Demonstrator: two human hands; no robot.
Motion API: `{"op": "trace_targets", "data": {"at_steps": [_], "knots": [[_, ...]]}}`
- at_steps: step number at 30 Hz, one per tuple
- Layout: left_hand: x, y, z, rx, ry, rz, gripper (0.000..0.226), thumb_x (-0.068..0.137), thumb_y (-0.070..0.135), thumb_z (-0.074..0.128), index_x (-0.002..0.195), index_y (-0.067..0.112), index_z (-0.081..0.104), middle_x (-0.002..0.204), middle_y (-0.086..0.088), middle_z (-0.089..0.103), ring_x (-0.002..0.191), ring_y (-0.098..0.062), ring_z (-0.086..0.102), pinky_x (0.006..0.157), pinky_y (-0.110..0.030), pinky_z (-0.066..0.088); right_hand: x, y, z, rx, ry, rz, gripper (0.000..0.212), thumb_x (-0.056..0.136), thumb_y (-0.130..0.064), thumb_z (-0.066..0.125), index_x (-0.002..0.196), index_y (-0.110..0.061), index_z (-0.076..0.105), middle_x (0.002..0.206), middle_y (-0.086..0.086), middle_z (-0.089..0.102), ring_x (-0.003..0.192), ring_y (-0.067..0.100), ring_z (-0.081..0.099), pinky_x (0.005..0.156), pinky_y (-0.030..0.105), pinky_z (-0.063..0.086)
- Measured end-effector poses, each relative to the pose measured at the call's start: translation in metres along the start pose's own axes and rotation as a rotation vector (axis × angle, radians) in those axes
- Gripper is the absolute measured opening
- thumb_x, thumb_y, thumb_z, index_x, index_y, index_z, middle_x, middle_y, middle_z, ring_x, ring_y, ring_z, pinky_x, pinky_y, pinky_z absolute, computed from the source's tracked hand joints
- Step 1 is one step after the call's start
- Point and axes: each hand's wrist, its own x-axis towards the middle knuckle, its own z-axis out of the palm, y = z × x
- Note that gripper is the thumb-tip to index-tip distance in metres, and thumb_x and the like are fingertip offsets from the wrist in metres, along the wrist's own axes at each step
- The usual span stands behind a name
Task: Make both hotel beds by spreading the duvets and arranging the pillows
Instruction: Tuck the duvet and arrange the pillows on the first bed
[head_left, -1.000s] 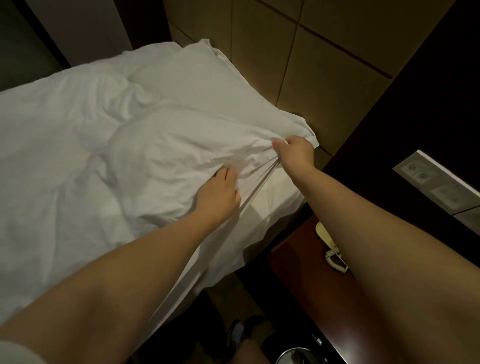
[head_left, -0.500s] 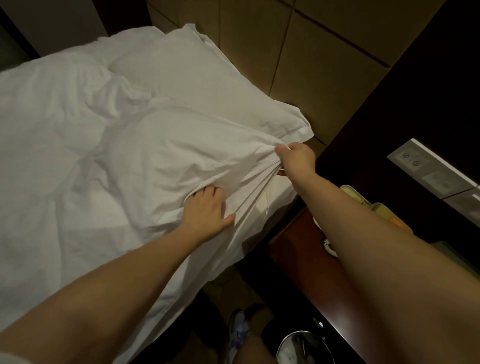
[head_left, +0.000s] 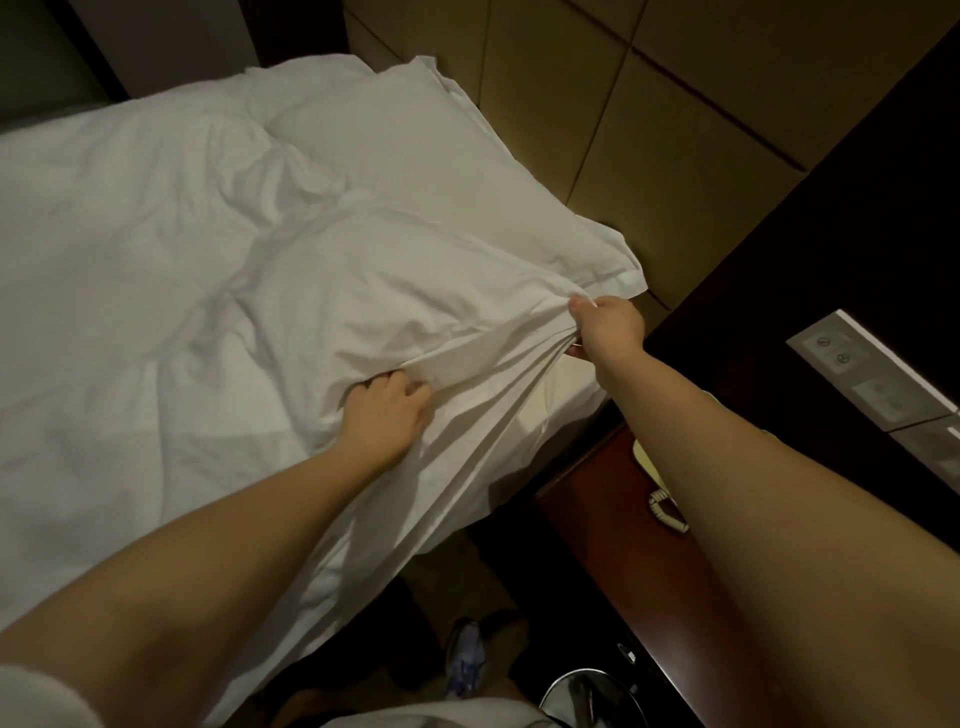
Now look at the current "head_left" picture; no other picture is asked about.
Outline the person's left hand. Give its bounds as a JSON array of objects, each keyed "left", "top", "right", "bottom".
[{"left": 339, "top": 369, "right": 437, "bottom": 474}]

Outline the person's right hand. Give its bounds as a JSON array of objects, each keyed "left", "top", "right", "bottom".
[{"left": 565, "top": 291, "right": 648, "bottom": 377}]

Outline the white bed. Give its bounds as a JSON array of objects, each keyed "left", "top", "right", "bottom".
[{"left": 0, "top": 54, "right": 662, "bottom": 512}]

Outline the white duvet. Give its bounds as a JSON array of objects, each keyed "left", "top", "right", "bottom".
[{"left": 0, "top": 105, "right": 602, "bottom": 728}]

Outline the white pillow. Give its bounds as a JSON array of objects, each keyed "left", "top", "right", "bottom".
[{"left": 262, "top": 55, "right": 650, "bottom": 302}]

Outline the person's left forearm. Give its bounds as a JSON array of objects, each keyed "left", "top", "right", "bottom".
[{"left": 0, "top": 442, "right": 384, "bottom": 707}]

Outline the person's right forearm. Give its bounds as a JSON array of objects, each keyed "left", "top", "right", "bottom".
[{"left": 600, "top": 348, "right": 960, "bottom": 728}]

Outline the person's left dark sneaker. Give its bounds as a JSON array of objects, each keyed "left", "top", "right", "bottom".
[{"left": 444, "top": 615, "right": 491, "bottom": 701}]

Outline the person's white printed shirt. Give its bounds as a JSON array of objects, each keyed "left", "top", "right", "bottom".
[{"left": 0, "top": 663, "right": 564, "bottom": 728}]

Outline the beige telephone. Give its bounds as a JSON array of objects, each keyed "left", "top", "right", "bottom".
[{"left": 630, "top": 435, "right": 695, "bottom": 536}]

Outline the tan padded headboard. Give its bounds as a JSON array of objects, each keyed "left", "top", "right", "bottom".
[{"left": 342, "top": 0, "right": 960, "bottom": 335}]

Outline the dark wooden nightstand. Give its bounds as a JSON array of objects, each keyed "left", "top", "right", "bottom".
[{"left": 532, "top": 420, "right": 812, "bottom": 728}]

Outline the black trash bin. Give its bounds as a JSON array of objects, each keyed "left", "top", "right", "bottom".
[{"left": 537, "top": 666, "right": 650, "bottom": 728}]

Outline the white wall switch panel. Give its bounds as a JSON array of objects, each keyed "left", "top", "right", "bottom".
[{"left": 786, "top": 307, "right": 960, "bottom": 497}]

